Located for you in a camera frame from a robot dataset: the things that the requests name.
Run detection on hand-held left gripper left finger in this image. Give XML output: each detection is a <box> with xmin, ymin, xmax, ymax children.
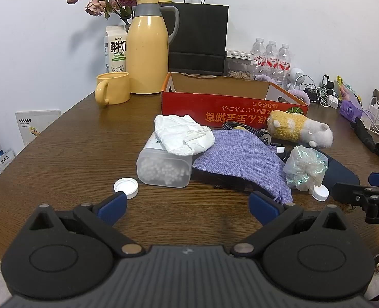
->
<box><xmin>29</xmin><ymin>191</ymin><xmax>146</xmax><ymax>258</ymax></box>

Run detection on purple printed pouch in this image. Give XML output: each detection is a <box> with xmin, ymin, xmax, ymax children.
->
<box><xmin>340</xmin><ymin>99</ymin><xmax>365</xmax><ymax>122</ymax></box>

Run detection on yellow ceramic mug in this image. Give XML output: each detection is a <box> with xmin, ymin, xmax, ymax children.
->
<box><xmin>95</xmin><ymin>71</ymin><xmax>131</xmax><ymax>106</ymax></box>

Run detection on iridescent plastic bag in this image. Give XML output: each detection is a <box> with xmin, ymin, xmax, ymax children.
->
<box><xmin>283</xmin><ymin>145</ymin><xmax>329</xmax><ymax>193</ymax></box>

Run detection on crumpled white cloth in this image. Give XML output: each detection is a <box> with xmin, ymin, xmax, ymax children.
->
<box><xmin>154</xmin><ymin>114</ymin><xmax>216</xmax><ymax>157</ymax></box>

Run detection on white milk carton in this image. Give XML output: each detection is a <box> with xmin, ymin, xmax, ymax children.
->
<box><xmin>104</xmin><ymin>26</ymin><xmax>128</xmax><ymax>74</ymax></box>

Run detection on yellow thermos jug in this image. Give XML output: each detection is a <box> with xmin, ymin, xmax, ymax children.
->
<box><xmin>125</xmin><ymin>0</ymin><xmax>180</xmax><ymax>95</ymax></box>

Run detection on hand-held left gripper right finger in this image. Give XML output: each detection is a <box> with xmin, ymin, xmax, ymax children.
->
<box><xmin>231</xmin><ymin>191</ymin><xmax>348</xmax><ymax>258</ymax></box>

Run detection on large white bottle cap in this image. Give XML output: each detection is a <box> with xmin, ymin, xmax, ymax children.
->
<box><xmin>113</xmin><ymin>178</ymin><xmax>139</xmax><ymax>200</ymax></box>

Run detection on white booklet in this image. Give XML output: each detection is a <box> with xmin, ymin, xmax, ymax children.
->
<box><xmin>15</xmin><ymin>110</ymin><xmax>62</xmax><ymax>146</ymax></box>

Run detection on dark blue cloth case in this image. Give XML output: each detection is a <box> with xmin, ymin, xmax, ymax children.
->
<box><xmin>321</xmin><ymin>154</ymin><xmax>361</xmax><ymax>190</ymax></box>

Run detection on red cardboard box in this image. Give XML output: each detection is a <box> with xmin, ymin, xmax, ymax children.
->
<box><xmin>161</xmin><ymin>72</ymin><xmax>310</xmax><ymax>132</ymax></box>

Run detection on yellow white plush hamster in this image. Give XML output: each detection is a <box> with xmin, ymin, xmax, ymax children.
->
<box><xmin>266</xmin><ymin>110</ymin><xmax>334</xmax><ymax>149</ymax></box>

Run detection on black folding umbrella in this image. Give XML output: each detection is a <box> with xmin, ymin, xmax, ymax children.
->
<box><xmin>354</xmin><ymin>117</ymin><xmax>379</xmax><ymax>164</ymax></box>

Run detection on clear plastic storage box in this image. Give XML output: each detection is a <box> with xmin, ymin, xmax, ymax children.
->
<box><xmin>225</xmin><ymin>50</ymin><xmax>257</xmax><ymax>81</ymax></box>

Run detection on white chargers with cables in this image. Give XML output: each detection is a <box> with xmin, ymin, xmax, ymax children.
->
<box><xmin>363</xmin><ymin>90</ymin><xmax>379</xmax><ymax>145</ymax></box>

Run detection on white round gadget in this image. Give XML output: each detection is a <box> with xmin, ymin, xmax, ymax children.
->
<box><xmin>287</xmin><ymin>67</ymin><xmax>305</xmax><ymax>90</ymax></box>

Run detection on small white bottle cap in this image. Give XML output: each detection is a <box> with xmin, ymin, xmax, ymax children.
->
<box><xmin>311</xmin><ymin>185</ymin><xmax>330</xmax><ymax>202</ymax></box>

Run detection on grey braided cable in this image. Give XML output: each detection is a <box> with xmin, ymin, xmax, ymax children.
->
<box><xmin>222</xmin><ymin>122</ymin><xmax>273</xmax><ymax>145</ymax></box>

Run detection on purple burlap pouch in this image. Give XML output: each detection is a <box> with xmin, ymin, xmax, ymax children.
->
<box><xmin>192</xmin><ymin>130</ymin><xmax>293</xmax><ymax>204</ymax></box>

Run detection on black paper bag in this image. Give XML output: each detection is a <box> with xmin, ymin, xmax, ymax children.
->
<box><xmin>162</xmin><ymin>0</ymin><xmax>229</xmax><ymax>75</ymax></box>

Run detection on clear cotton swab container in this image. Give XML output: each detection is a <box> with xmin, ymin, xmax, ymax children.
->
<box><xmin>136</xmin><ymin>133</ymin><xmax>193</xmax><ymax>187</ymax></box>

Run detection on colourful snack packet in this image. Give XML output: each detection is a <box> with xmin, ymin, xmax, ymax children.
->
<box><xmin>337</xmin><ymin>76</ymin><xmax>363</xmax><ymax>103</ymax></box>

